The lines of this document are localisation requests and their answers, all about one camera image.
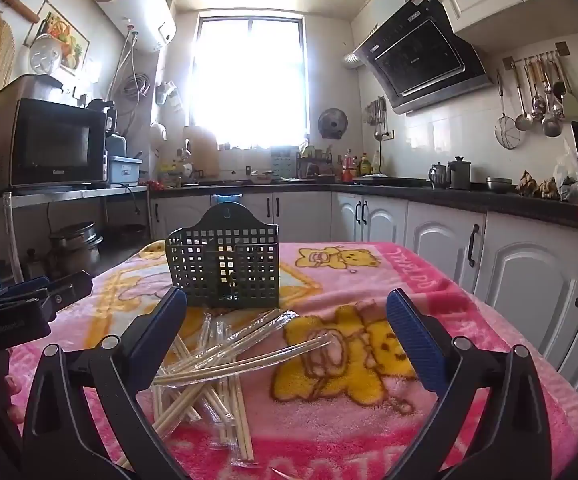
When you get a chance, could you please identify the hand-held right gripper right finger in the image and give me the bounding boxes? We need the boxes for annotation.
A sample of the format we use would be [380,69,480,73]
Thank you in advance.
[385,287,554,480]

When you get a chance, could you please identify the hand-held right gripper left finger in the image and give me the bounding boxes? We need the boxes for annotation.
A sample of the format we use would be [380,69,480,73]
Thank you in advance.
[22,286,190,480]

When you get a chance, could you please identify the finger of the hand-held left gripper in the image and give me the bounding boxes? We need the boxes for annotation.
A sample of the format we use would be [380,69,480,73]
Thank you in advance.
[0,275,51,310]
[34,270,93,319]

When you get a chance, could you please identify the pile of chopsticks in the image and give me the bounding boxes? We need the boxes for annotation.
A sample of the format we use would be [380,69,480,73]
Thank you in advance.
[114,308,335,471]

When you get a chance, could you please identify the dark green utensil basket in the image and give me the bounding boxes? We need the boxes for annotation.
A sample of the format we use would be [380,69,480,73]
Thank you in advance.
[165,203,281,309]

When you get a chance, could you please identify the small hanging utensils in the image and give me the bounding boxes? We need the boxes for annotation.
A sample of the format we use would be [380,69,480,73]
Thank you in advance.
[366,96,388,141]

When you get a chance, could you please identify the row of hanging kitchen utensils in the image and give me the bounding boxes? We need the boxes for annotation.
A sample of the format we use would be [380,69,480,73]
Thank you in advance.
[501,42,578,138]

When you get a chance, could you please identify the stacked metal pots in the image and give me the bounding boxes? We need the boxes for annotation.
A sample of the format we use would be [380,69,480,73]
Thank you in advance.
[48,221,105,273]

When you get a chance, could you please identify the steel shelf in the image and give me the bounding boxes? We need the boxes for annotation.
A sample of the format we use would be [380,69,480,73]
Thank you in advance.
[2,185,150,211]

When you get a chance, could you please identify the blue plastic box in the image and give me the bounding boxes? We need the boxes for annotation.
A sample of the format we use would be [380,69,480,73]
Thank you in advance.
[106,156,143,186]

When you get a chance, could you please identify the pink printed blanket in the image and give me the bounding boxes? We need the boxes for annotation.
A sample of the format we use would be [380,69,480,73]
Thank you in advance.
[6,241,578,480]

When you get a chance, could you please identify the black microwave oven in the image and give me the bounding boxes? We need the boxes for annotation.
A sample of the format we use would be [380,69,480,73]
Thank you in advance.
[9,97,109,188]

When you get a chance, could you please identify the yellow packets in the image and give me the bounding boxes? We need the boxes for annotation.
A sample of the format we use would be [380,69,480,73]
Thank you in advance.
[159,160,186,184]

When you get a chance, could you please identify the black kitchen countertop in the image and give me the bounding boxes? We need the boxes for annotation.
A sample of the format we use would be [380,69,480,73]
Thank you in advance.
[149,177,578,236]

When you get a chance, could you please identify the black gas stove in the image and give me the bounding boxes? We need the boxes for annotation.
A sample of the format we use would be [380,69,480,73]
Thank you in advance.
[354,174,427,187]

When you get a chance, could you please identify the metal teapot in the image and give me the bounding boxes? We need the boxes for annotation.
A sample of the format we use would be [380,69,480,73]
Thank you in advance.
[428,162,448,190]

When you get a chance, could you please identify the black electric kettle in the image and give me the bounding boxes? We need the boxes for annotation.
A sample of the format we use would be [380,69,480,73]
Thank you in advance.
[86,98,117,116]

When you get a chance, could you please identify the group of condiment bottles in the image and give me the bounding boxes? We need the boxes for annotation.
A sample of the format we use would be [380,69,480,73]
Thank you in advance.
[339,150,376,182]

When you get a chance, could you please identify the beige cutting board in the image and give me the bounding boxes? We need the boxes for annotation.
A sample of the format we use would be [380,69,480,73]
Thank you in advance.
[184,126,220,173]

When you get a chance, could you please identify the brown wrapped dumplings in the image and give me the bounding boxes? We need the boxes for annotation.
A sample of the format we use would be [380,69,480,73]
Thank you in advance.
[516,170,557,198]

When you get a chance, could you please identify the grey lidded pot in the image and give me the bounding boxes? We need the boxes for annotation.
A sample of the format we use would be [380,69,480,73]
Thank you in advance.
[16,74,65,106]

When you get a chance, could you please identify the black spice rack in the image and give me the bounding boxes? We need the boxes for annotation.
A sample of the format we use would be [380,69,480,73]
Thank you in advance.
[296,147,334,179]

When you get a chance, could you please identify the green small drawer box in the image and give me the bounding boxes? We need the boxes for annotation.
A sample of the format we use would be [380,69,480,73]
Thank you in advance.
[271,152,297,179]

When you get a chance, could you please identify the clear plastic bag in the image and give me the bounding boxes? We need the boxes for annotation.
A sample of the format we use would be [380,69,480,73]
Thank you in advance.
[554,140,578,203]

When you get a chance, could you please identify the white round plastic cover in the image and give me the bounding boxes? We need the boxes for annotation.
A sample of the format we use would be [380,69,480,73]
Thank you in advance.
[29,34,64,76]

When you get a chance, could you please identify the kitchen window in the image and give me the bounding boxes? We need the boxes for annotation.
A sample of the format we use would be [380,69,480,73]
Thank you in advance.
[189,10,312,150]

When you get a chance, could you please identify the wooden rolling pin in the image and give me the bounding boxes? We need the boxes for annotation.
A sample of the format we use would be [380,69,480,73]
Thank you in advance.
[0,0,41,25]

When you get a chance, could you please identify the black range hood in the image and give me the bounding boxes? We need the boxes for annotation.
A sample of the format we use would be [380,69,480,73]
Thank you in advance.
[353,0,492,115]

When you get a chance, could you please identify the white water heater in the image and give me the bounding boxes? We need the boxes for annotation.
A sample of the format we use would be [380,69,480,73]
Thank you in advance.
[93,0,177,53]

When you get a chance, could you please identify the white round wall item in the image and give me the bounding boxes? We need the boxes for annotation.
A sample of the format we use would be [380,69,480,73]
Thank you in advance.
[150,122,169,158]

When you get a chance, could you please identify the wall holder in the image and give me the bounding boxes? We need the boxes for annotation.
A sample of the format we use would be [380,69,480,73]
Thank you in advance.
[155,80,185,111]

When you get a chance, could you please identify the water heater hoses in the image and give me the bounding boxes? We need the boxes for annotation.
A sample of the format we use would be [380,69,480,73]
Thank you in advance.
[106,25,152,108]

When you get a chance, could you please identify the fruit wall poster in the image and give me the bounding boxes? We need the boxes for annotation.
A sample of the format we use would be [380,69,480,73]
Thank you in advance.
[24,0,90,70]

